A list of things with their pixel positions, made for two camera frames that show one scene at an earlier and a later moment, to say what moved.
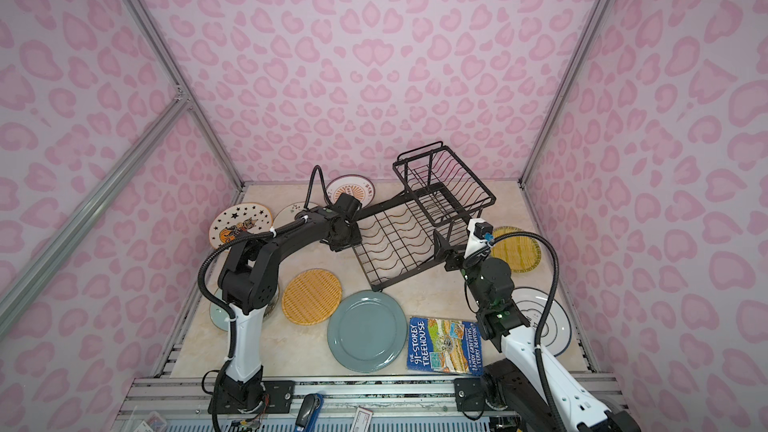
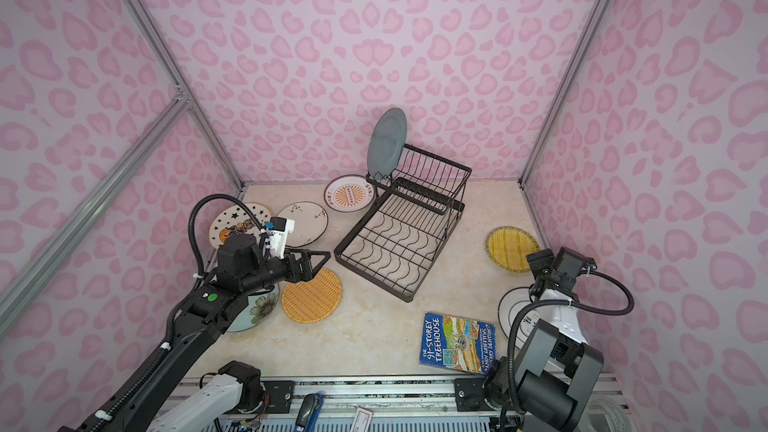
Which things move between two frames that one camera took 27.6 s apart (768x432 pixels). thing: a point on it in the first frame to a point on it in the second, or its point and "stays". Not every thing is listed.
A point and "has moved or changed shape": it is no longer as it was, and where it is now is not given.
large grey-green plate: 367,331 to 387,142
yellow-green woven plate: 521,252 stays
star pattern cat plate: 236,219 stays
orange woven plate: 311,296 stays
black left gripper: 357,238 to 307,273
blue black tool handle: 309,411 stays
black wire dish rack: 405,236 has moved or changed shape
